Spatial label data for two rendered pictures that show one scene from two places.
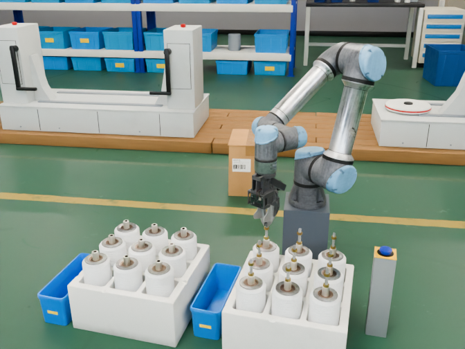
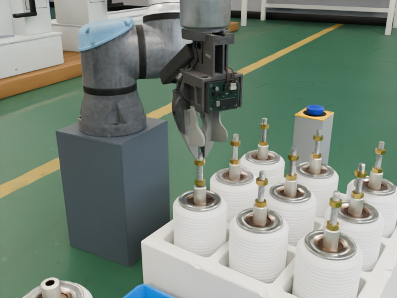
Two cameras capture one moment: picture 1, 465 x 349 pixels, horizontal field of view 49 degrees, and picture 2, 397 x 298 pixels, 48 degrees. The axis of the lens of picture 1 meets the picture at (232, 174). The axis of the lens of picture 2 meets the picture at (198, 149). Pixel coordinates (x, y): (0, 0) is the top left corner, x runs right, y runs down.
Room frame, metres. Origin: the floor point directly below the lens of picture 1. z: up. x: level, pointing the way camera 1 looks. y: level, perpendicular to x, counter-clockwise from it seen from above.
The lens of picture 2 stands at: (1.37, 0.54, 0.64)
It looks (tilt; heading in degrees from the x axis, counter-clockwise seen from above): 22 degrees down; 290
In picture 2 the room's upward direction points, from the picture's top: straight up
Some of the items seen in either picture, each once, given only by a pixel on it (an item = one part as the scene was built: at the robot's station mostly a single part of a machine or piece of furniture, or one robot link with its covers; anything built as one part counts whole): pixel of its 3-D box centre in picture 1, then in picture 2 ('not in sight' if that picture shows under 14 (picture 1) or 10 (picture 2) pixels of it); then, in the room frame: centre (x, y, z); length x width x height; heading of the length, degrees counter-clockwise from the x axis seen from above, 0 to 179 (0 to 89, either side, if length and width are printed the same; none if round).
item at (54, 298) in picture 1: (74, 287); not in sight; (1.63, 0.60, 0.06); 0.30 x 0.11 x 0.12; 164
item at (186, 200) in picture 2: (266, 246); (199, 200); (1.61, -0.12, 0.25); 0.08 x 0.08 x 0.01
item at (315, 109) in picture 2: (385, 251); (314, 110); (1.46, -0.50, 0.32); 0.04 x 0.04 x 0.02
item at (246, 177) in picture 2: (298, 251); (234, 177); (1.57, -0.23, 0.25); 0.08 x 0.08 x 0.01
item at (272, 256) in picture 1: (265, 268); (199, 244); (1.61, -0.12, 0.16); 0.10 x 0.10 x 0.18
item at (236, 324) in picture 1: (291, 308); (283, 266); (1.46, -0.20, 0.09); 0.39 x 0.39 x 0.18; 74
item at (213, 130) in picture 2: (267, 217); (215, 132); (1.58, -0.12, 0.38); 0.06 x 0.03 x 0.09; 140
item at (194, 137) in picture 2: (259, 214); (196, 136); (1.60, -0.09, 0.38); 0.06 x 0.03 x 0.09; 140
